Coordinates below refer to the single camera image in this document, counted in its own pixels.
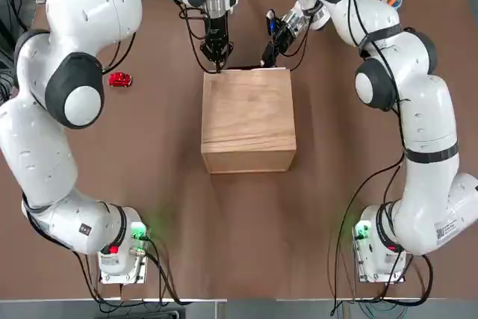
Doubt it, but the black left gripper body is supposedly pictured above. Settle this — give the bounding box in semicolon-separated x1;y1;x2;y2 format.
203;15;231;46

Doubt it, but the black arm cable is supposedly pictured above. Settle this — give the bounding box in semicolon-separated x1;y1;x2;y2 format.
74;235;195;307
328;0;436;315

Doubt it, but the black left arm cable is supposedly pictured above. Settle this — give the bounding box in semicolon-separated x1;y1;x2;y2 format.
74;235;195;307

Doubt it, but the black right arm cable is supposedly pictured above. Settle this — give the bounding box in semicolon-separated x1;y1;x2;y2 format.
328;0;436;315

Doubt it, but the wooden drawer with white front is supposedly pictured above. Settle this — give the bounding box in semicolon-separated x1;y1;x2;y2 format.
223;66;289;72

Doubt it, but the red toy car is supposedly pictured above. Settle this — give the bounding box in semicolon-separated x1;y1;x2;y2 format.
108;71;134;89

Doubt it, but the light wooden cabinet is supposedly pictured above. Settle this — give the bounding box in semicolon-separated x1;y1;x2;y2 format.
200;69;298;175

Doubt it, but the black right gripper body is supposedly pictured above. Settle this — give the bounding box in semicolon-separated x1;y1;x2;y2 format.
271;19;299;54

